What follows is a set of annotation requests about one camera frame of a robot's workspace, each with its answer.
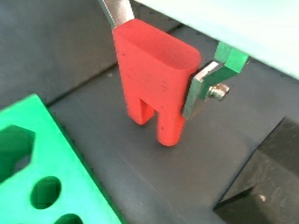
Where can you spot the green foam shape fixture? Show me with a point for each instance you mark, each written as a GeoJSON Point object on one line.
{"type": "Point", "coordinates": [47, 187]}

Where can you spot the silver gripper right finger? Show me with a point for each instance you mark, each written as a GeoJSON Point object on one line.
{"type": "Point", "coordinates": [207, 81]}

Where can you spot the black curved cradle stand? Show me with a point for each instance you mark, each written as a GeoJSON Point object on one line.
{"type": "Point", "coordinates": [263, 194]}

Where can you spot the red square-circle block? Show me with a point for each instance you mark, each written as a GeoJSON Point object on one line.
{"type": "Point", "coordinates": [157, 64]}

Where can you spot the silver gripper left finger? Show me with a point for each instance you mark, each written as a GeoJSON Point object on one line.
{"type": "Point", "coordinates": [118, 11]}

